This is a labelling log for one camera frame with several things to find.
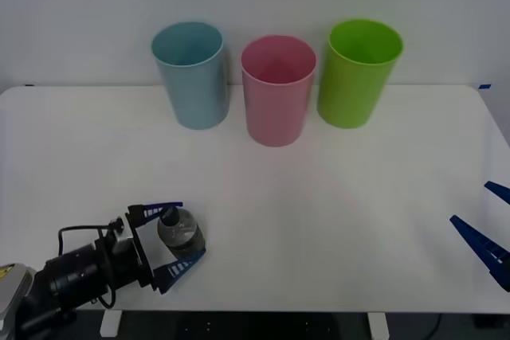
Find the small clear plastic bottle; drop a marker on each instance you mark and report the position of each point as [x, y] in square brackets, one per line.
[181, 236]

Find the green plastic bin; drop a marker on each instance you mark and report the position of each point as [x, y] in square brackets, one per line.
[350, 93]

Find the white table leg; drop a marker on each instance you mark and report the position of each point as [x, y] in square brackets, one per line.
[378, 326]
[109, 325]

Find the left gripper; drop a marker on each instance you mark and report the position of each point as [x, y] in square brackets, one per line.
[139, 264]

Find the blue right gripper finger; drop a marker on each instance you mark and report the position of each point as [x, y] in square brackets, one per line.
[482, 242]
[500, 190]

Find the pale blue plastic bin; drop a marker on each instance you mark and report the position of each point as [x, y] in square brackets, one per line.
[197, 97]

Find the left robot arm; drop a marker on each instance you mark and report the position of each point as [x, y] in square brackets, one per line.
[75, 272]

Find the pink plastic bin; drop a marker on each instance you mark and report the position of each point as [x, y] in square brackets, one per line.
[275, 113]

